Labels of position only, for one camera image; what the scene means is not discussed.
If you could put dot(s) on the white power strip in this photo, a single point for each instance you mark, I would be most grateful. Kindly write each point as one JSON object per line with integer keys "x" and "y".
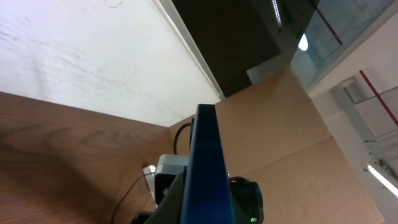
{"x": 149, "y": 174}

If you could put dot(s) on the blue Galaxy smartphone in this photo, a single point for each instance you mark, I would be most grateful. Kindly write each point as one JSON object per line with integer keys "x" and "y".
{"x": 206, "y": 196}

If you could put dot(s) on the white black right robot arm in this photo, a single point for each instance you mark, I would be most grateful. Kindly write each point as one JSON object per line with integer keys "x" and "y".
{"x": 246, "y": 200}

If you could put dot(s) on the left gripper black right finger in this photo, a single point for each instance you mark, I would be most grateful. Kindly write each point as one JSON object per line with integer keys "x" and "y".
{"x": 239, "y": 206}

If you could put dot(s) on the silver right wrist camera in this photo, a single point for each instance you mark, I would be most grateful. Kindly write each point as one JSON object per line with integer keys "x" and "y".
{"x": 168, "y": 167}

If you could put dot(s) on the brown cardboard panel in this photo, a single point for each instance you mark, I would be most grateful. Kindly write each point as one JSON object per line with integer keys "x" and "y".
{"x": 272, "y": 134}

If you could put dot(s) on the ceiling strip light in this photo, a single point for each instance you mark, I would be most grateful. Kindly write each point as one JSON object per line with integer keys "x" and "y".
{"x": 383, "y": 177}

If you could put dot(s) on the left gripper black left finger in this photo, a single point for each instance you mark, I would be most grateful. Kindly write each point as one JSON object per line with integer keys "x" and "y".
{"x": 168, "y": 212}

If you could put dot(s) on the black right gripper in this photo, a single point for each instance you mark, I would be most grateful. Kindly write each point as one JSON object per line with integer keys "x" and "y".
{"x": 141, "y": 217}

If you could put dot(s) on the red vertical pole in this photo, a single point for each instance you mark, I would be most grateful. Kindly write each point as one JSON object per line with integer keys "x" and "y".
{"x": 379, "y": 98}

